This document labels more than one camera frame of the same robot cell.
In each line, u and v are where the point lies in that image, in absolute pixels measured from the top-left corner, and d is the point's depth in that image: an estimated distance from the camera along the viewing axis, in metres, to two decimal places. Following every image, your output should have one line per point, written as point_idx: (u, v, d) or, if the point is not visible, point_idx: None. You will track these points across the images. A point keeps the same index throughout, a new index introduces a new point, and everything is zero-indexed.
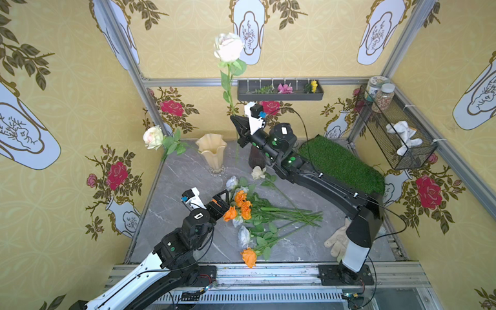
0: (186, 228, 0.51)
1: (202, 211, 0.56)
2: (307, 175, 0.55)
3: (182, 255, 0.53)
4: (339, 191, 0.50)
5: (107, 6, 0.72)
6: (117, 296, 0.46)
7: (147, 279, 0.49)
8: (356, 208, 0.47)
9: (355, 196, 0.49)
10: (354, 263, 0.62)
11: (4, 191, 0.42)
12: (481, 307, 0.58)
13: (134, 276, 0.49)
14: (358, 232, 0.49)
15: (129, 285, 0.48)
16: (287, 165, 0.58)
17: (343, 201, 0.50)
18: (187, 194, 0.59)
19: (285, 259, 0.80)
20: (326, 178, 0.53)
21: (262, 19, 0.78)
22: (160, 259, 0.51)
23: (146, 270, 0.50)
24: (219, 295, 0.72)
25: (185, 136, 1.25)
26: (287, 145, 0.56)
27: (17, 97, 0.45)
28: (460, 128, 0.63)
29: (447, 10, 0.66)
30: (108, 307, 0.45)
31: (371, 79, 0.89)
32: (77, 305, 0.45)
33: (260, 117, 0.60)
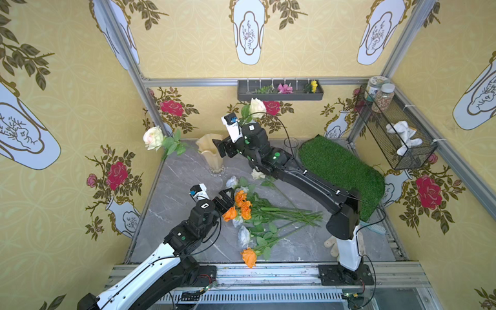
0: (193, 219, 0.55)
1: (207, 201, 0.60)
2: (292, 172, 0.56)
3: (190, 243, 0.56)
4: (321, 188, 0.52)
5: (107, 6, 0.72)
6: (130, 285, 0.46)
7: (161, 267, 0.50)
8: (338, 205, 0.50)
9: (337, 193, 0.51)
10: (351, 261, 0.63)
11: (4, 192, 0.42)
12: (481, 307, 0.58)
13: (148, 265, 0.50)
14: (334, 225, 0.53)
15: (143, 274, 0.48)
16: (272, 161, 0.57)
17: (325, 198, 0.52)
18: (196, 188, 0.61)
19: (285, 259, 0.80)
20: (310, 175, 0.54)
21: (262, 19, 0.78)
22: (172, 248, 0.53)
23: (159, 259, 0.51)
24: (219, 295, 0.72)
25: (185, 136, 1.25)
26: (256, 139, 0.58)
27: (17, 97, 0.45)
28: (460, 128, 0.63)
29: (447, 10, 0.66)
30: (123, 296, 0.45)
31: (371, 79, 0.89)
32: (88, 298, 0.43)
33: (233, 121, 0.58)
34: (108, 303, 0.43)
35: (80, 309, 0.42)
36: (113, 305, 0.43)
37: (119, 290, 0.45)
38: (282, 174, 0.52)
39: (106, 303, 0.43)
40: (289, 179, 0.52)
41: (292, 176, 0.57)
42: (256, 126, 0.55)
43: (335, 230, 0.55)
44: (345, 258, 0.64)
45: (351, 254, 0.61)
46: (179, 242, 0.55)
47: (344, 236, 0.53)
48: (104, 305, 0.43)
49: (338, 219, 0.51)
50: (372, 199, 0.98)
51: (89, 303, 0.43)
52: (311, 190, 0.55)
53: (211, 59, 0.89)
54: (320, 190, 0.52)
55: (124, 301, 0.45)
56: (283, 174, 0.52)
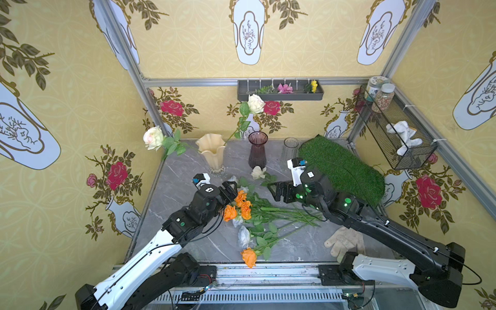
0: (197, 201, 0.52)
1: (212, 186, 0.57)
2: (371, 223, 0.47)
3: (190, 229, 0.52)
4: (414, 245, 0.43)
5: (107, 6, 0.72)
6: (128, 275, 0.43)
7: (159, 256, 0.47)
8: (442, 268, 0.40)
9: (436, 251, 0.42)
10: (368, 273, 0.60)
11: (4, 192, 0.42)
12: (481, 307, 0.58)
13: (146, 254, 0.46)
14: (440, 292, 0.40)
15: (140, 263, 0.45)
16: (344, 208, 0.50)
17: (423, 258, 0.42)
18: (198, 175, 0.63)
19: (285, 259, 0.80)
20: (394, 227, 0.46)
21: (262, 19, 0.78)
22: (171, 235, 0.49)
23: (157, 247, 0.47)
24: (219, 295, 0.72)
25: (185, 136, 1.25)
26: (319, 186, 0.53)
27: (17, 97, 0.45)
28: (460, 128, 0.63)
29: (447, 10, 0.66)
30: (121, 286, 0.42)
31: (371, 79, 0.89)
32: (85, 290, 0.41)
33: (300, 163, 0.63)
34: (105, 294, 0.41)
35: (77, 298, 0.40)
36: (111, 295, 0.41)
37: (116, 280, 0.43)
38: (360, 225, 0.49)
39: (104, 293, 0.41)
40: (365, 229, 0.49)
41: (371, 227, 0.47)
42: (315, 174, 0.53)
43: (436, 295, 0.42)
44: (366, 270, 0.60)
45: (378, 270, 0.56)
46: (178, 228, 0.51)
47: (447, 303, 0.41)
48: (102, 296, 0.41)
49: (442, 285, 0.39)
50: (372, 199, 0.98)
51: (86, 294, 0.41)
52: (400, 246, 0.44)
53: (211, 59, 0.89)
54: (413, 246, 0.43)
55: (122, 291, 0.42)
56: (360, 225, 0.49)
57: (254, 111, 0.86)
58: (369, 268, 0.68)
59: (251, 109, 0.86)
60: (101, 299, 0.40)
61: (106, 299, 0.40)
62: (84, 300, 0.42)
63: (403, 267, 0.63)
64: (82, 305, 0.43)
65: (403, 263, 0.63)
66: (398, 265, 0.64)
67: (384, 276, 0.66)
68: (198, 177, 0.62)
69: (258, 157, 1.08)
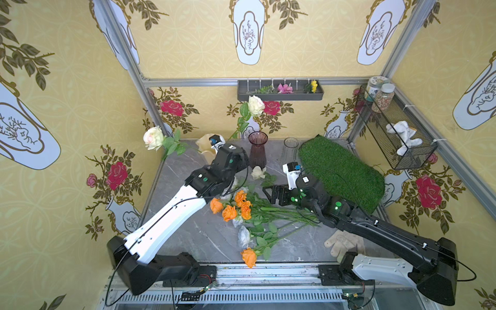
0: (221, 159, 0.51)
1: (234, 145, 0.55)
2: (361, 223, 0.50)
3: (213, 185, 0.50)
4: (403, 243, 0.45)
5: (107, 6, 0.72)
6: (155, 227, 0.43)
7: (185, 208, 0.46)
8: (431, 263, 0.41)
9: (424, 247, 0.43)
10: (368, 273, 0.60)
11: (4, 192, 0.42)
12: (481, 307, 0.58)
13: (171, 207, 0.45)
14: (436, 289, 0.41)
15: (166, 216, 0.44)
16: (334, 212, 0.53)
17: (413, 255, 0.43)
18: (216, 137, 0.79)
19: (285, 259, 0.80)
20: (383, 226, 0.48)
21: (262, 19, 0.78)
22: (195, 189, 0.48)
23: (181, 201, 0.46)
24: (219, 295, 0.72)
25: (185, 136, 1.25)
26: (314, 191, 0.56)
27: (16, 97, 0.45)
28: (460, 128, 0.63)
29: (447, 10, 0.66)
30: (150, 237, 0.42)
31: (371, 79, 0.89)
32: (115, 241, 0.41)
33: (296, 168, 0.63)
34: (135, 244, 0.41)
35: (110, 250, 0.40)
36: (143, 245, 0.41)
37: (144, 232, 0.42)
38: (351, 226, 0.51)
39: (134, 244, 0.41)
40: (356, 230, 0.51)
41: (361, 228, 0.50)
42: (310, 178, 0.55)
43: (432, 292, 0.42)
44: (365, 270, 0.60)
45: (378, 270, 0.56)
46: (201, 184, 0.49)
47: (445, 299, 0.41)
48: (133, 245, 0.41)
49: (433, 280, 0.40)
50: (372, 199, 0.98)
51: (117, 245, 0.41)
52: (392, 245, 0.46)
53: (211, 59, 0.89)
54: (402, 244, 0.45)
55: (152, 242, 0.42)
56: (351, 227, 0.51)
57: (253, 112, 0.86)
58: (367, 268, 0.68)
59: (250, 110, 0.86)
60: (132, 248, 0.40)
61: (138, 247, 0.40)
62: (116, 251, 0.43)
63: (403, 267, 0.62)
64: (114, 254, 0.43)
65: (403, 263, 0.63)
66: (398, 265, 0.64)
67: (383, 276, 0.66)
68: (215, 140, 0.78)
69: (258, 157, 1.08)
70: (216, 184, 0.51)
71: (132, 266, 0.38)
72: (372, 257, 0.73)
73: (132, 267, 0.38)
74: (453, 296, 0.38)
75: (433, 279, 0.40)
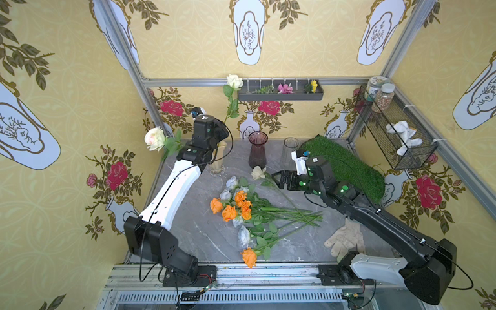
0: (199, 130, 0.55)
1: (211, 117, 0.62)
2: (362, 208, 0.50)
3: (203, 155, 0.56)
4: (401, 234, 0.45)
5: (107, 6, 0.72)
6: (167, 197, 0.47)
7: (187, 176, 0.52)
8: (424, 258, 0.41)
9: (422, 243, 0.43)
10: (364, 270, 0.60)
11: (4, 191, 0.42)
12: (481, 307, 0.58)
13: (173, 179, 0.50)
14: (423, 285, 0.41)
15: (174, 186, 0.49)
16: (339, 193, 0.54)
17: (407, 247, 0.43)
18: (196, 110, 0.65)
19: (285, 259, 0.80)
20: (385, 215, 0.48)
21: (262, 19, 0.78)
22: (188, 161, 0.53)
23: (181, 172, 0.51)
24: (219, 295, 0.72)
25: (185, 136, 1.25)
26: (320, 171, 0.58)
27: (17, 97, 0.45)
28: (460, 128, 0.63)
29: (448, 10, 0.66)
30: (165, 205, 0.46)
31: (371, 79, 0.89)
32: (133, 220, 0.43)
33: (303, 154, 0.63)
34: (153, 216, 0.44)
35: (127, 227, 0.42)
36: (160, 214, 0.44)
37: (157, 205, 0.46)
38: (351, 209, 0.52)
39: (152, 214, 0.44)
40: (357, 216, 0.52)
41: (362, 214, 0.50)
42: (319, 159, 0.57)
43: (418, 287, 0.42)
44: (362, 267, 0.61)
45: (375, 267, 0.56)
46: (192, 155, 0.54)
47: (431, 299, 0.41)
48: (152, 216, 0.44)
49: (422, 274, 0.40)
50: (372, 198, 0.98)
51: (135, 222, 0.43)
52: (389, 234, 0.46)
53: (211, 59, 0.89)
54: (400, 235, 0.45)
55: (168, 208, 0.46)
56: (351, 210, 0.52)
57: (237, 88, 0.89)
58: (363, 265, 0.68)
59: (234, 88, 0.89)
60: (152, 219, 0.44)
61: (157, 217, 0.44)
62: (134, 229, 0.46)
63: (396, 263, 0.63)
64: (135, 233, 0.46)
65: (396, 260, 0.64)
66: (392, 262, 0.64)
67: (380, 274, 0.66)
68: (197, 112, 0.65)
69: (258, 157, 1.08)
70: (204, 155, 0.56)
71: (157, 232, 0.42)
72: (371, 256, 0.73)
73: (157, 234, 0.41)
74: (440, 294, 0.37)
75: (424, 272, 0.39)
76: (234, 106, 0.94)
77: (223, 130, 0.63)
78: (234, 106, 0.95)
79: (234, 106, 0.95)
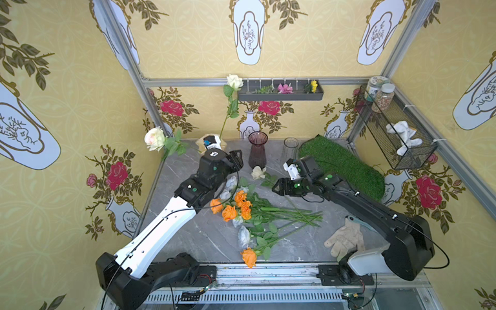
0: (203, 166, 0.50)
1: (217, 150, 0.54)
2: (343, 192, 0.55)
3: (203, 194, 0.52)
4: (375, 212, 0.49)
5: (107, 6, 0.72)
6: (147, 240, 0.43)
7: (176, 219, 0.47)
8: (392, 228, 0.44)
9: (394, 218, 0.46)
10: (357, 264, 0.62)
11: (4, 191, 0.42)
12: (481, 307, 0.58)
13: (162, 219, 0.46)
14: (397, 258, 0.44)
15: (159, 227, 0.45)
16: (323, 181, 0.60)
17: (380, 221, 0.47)
18: (210, 139, 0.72)
19: (285, 259, 0.80)
20: (363, 197, 0.52)
21: (262, 19, 0.78)
22: (184, 200, 0.49)
23: (173, 213, 0.47)
24: (219, 295, 0.72)
25: (185, 136, 1.25)
26: (305, 166, 0.67)
27: (16, 97, 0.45)
28: (460, 128, 0.63)
29: (448, 10, 0.66)
30: (142, 250, 0.42)
31: (371, 79, 0.89)
32: (106, 258, 0.40)
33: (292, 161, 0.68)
34: (126, 259, 0.40)
35: (98, 267, 0.39)
36: (134, 260, 0.40)
37: (135, 246, 0.42)
38: (333, 194, 0.58)
39: (125, 259, 0.41)
40: (340, 200, 0.57)
41: (343, 196, 0.55)
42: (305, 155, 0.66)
43: (396, 264, 0.45)
44: (358, 263, 0.62)
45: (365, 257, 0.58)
46: (191, 194, 0.50)
47: (407, 272, 0.43)
48: (124, 261, 0.40)
49: (393, 245, 0.43)
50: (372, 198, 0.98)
51: (108, 261, 0.40)
52: (365, 214, 0.51)
53: (211, 59, 0.89)
54: (374, 212, 0.49)
55: (144, 255, 0.42)
56: (334, 194, 0.58)
57: (237, 88, 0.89)
58: (358, 259, 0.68)
59: (234, 88, 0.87)
60: (124, 263, 0.40)
61: (128, 263, 0.40)
62: (106, 268, 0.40)
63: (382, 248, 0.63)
64: (104, 273, 0.42)
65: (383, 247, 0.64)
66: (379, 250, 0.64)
67: (371, 265, 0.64)
68: (210, 140, 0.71)
69: (258, 158, 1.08)
70: (204, 194, 0.52)
71: (124, 280, 0.38)
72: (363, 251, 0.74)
73: (123, 283, 0.38)
74: (413, 268, 0.43)
75: (396, 248, 0.43)
76: (234, 107, 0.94)
77: (235, 157, 0.66)
78: (234, 106, 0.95)
79: (234, 107, 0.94)
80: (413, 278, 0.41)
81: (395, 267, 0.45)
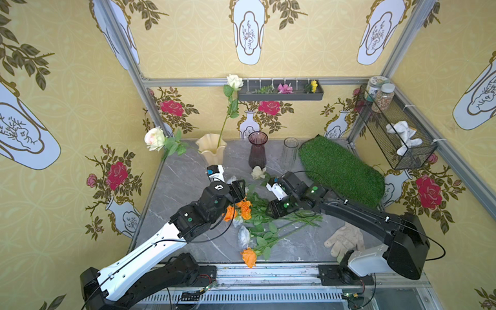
0: (205, 197, 0.50)
1: (222, 184, 0.55)
2: (332, 202, 0.54)
3: (197, 226, 0.51)
4: (369, 217, 0.48)
5: (107, 6, 0.72)
6: (130, 265, 0.43)
7: (164, 248, 0.46)
8: (389, 232, 0.44)
9: (387, 221, 0.46)
10: (356, 265, 0.62)
11: (4, 191, 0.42)
12: (481, 307, 0.58)
13: (150, 245, 0.46)
14: (402, 261, 0.43)
15: (144, 253, 0.45)
16: (310, 194, 0.59)
17: (375, 227, 0.47)
18: (213, 168, 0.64)
19: (285, 259, 0.80)
20: (352, 203, 0.52)
21: (262, 19, 0.78)
22: (177, 229, 0.49)
23: (162, 240, 0.47)
24: (219, 295, 0.72)
25: (185, 136, 1.25)
26: (287, 182, 0.66)
27: (16, 97, 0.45)
28: (460, 128, 0.63)
29: (448, 10, 0.66)
30: (123, 274, 0.42)
31: (371, 79, 0.89)
32: (90, 273, 0.42)
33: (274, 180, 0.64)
34: (107, 280, 0.41)
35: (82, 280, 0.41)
36: (113, 283, 0.41)
37: (119, 268, 0.43)
38: (323, 206, 0.57)
39: (106, 279, 0.41)
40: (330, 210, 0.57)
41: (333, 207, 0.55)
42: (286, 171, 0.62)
43: (399, 266, 0.45)
44: (358, 265, 0.62)
45: (365, 258, 0.58)
46: (185, 223, 0.50)
47: (413, 272, 0.43)
48: (104, 281, 0.41)
49: (395, 248, 0.43)
50: (372, 198, 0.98)
51: (90, 277, 0.41)
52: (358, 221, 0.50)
53: (211, 59, 0.89)
54: (367, 219, 0.48)
55: (124, 279, 0.42)
56: (323, 206, 0.57)
57: (237, 88, 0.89)
58: (358, 261, 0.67)
59: (234, 88, 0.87)
60: (103, 285, 0.41)
61: (108, 285, 0.41)
62: (88, 283, 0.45)
63: (381, 250, 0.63)
64: (85, 287, 0.44)
65: (382, 247, 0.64)
66: (378, 250, 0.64)
67: (371, 266, 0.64)
68: (212, 170, 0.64)
69: (258, 158, 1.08)
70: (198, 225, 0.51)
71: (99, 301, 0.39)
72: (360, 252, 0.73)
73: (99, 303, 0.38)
74: (416, 266, 0.44)
75: (395, 250, 0.43)
76: (234, 107, 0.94)
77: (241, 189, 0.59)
78: (234, 106, 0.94)
79: (234, 106, 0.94)
80: (418, 277, 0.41)
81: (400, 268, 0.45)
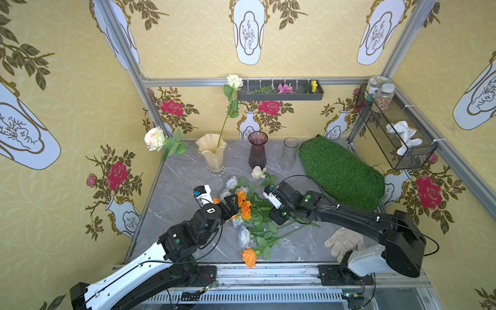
0: (196, 219, 0.51)
1: (214, 206, 0.56)
2: (325, 209, 0.56)
3: (184, 248, 0.51)
4: (360, 219, 0.49)
5: (107, 6, 0.72)
6: (115, 284, 0.45)
7: (149, 269, 0.48)
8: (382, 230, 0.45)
9: (378, 220, 0.47)
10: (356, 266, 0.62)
11: (4, 191, 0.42)
12: (481, 307, 0.58)
13: (136, 265, 0.48)
14: (397, 259, 0.44)
15: (131, 273, 0.46)
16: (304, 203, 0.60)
17: (369, 228, 0.47)
18: (199, 190, 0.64)
19: (285, 259, 0.80)
20: (344, 209, 0.53)
21: (262, 18, 0.78)
22: (164, 250, 0.50)
23: (148, 261, 0.48)
24: (219, 295, 0.72)
25: (185, 136, 1.25)
26: (281, 194, 0.68)
27: (16, 97, 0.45)
28: (460, 128, 0.63)
29: (448, 10, 0.66)
30: (108, 292, 0.44)
31: (371, 79, 0.89)
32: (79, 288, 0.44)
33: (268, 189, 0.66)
34: (93, 298, 0.43)
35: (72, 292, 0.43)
36: (97, 301, 0.43)
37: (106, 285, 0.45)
38: (318, 213, 0.58)
39: (92, 296, 0.43)
40: (324, 217, 0.58)
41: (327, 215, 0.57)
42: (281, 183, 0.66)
43: (398, 265, 0.45)
44: (358, 265, 0.61)
45: (365, 259, 0.57)
46: (171, 246, 0.50)
47: (411, 270, 0.43)
48: (90, 298, 0.43)
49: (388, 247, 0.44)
50: (372, 199, 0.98)
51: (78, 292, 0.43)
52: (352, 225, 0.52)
53: (211, 59, 0.89)
54: (360, 220, 0.49)
55: (109, 298, 0.44)
56: (318, 214, 0.59)
57: (237, 88, 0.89)
58: (358, 262, 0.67)
59: (234, 88, 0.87)
60: (89, 301, 0.43)
61: (92, 302, 0.43)
62: (77, 297, 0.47)
63: (379, 249, 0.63)
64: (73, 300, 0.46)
65: (380, 247, 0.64)
66: (376, 250, 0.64)
67: (371, 266, 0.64)
68: (199, 190, 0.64)
69: (258, 158, 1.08)
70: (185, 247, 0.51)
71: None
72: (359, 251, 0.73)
73: None
74: (414, 263, 0.44)
75: (390, 248, 0.43)
76: (234, 107, 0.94)
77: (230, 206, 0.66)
78: (234, 106, 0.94)
79: (234, 106, 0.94)
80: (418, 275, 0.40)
81: (398, 267, 0.45)
